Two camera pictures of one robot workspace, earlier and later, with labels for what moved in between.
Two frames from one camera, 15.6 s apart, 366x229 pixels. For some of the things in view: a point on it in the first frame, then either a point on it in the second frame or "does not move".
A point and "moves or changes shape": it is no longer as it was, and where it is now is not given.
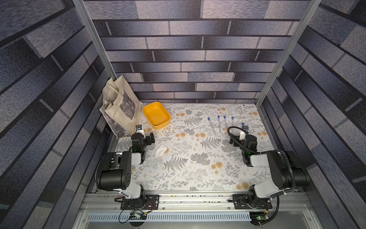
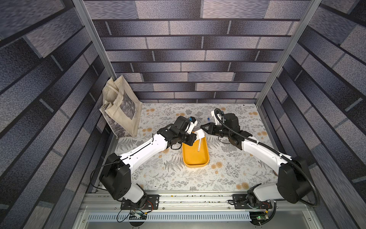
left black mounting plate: x=147 y=202 does not move
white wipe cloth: x=161 y=150 moves or changes shape
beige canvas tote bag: x=121 y=109 does not move
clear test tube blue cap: x=211 y=126 moves or changes shape
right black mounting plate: x=250 y=200 does not move
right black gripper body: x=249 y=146 → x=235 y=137
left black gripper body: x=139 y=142 → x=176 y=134
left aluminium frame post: x=81 y=6 does not move
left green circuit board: x=137 y=214 does not move
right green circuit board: x=258 y=217 does not move
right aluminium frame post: x=310 y=9 does not move
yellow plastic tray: x=157 y=114 → x=192 y=158
